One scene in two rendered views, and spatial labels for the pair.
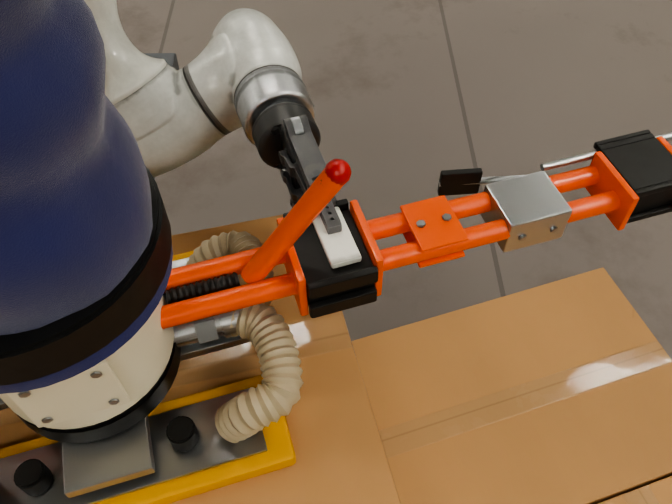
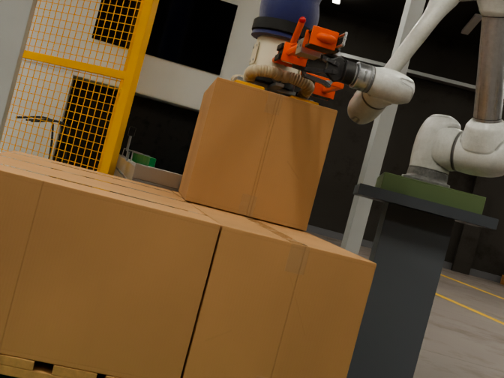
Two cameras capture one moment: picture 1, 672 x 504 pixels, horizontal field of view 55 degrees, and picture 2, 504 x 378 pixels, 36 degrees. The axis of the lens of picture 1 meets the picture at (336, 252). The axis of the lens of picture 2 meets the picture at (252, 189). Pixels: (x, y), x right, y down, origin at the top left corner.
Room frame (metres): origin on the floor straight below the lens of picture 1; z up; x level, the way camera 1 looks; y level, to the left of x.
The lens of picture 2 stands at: (0.65, -2.48, 0.67)
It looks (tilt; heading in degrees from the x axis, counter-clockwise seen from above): 1 degrees down; 96
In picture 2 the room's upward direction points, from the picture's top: 15 degrees clockwise
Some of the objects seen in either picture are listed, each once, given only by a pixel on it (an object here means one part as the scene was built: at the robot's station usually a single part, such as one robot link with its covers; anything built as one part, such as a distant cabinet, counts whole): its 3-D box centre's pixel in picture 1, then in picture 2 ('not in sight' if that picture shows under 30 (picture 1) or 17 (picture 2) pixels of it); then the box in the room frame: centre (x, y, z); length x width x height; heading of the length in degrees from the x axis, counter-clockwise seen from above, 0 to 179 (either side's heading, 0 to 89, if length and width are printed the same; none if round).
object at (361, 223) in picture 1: (329, 257); (292, 55); (0.39, 0.01, 1.08); 0.10 x 0.08 x 0.06; 17
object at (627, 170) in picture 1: (640, 182); (320, 40); (0.49, -0.33, 1.08); 0.08 x 0.07 x 0.05; 107
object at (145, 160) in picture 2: not in sight; (134, 159); (-0.55, 1.96, 0.60); 1.60 x 0.11 x 0.09; 109
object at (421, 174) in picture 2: not in sight; (426, 178); (0.96, 0.61, 0.84); 0.22 x 0.18 x 0.06; 83
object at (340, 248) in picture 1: (335, 236); not in sight; (0.40, 0.00, 1.10); 0.07 x 0.03 x 0.01; 18
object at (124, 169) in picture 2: not in sight; (122, 176); (-0.49, 1.61, 0.50); 2.31 x 0.05 x 0.19; 109
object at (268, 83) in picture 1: (276, 111); (360, 76); (0.62, 0.07, 1.07); 0.09 x 0.06 x 0.09; 108
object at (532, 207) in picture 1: (523, 211); (309, 49); (0.46, -0.20, 1.07); 0.07 x 0.07 x 0.04; 17
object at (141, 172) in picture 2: not in sight; (220, 192); (0.19, 0.60, 0.58); 0.70 x 0.03 x 0.06; 19
